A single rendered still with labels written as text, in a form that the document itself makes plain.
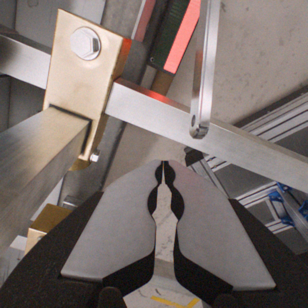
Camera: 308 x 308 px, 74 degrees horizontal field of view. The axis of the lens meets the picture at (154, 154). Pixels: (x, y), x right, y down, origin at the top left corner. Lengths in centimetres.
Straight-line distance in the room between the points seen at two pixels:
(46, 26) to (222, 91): 82
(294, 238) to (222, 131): 129
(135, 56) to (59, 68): 16
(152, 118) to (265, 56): 97
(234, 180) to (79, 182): 78
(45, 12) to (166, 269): 47
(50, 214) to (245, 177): 89
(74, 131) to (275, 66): 106
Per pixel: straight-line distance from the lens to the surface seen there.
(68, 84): 19
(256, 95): 115
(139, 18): 23
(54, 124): 17
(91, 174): 42
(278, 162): 24
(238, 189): 109
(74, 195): 46
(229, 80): 109
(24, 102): 51
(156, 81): 97
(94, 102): 19
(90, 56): 18
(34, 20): 47
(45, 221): 33
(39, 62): 21
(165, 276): 37
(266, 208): 123
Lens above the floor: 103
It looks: 62 degrees down
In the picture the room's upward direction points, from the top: 175 degrees counter-clockwise
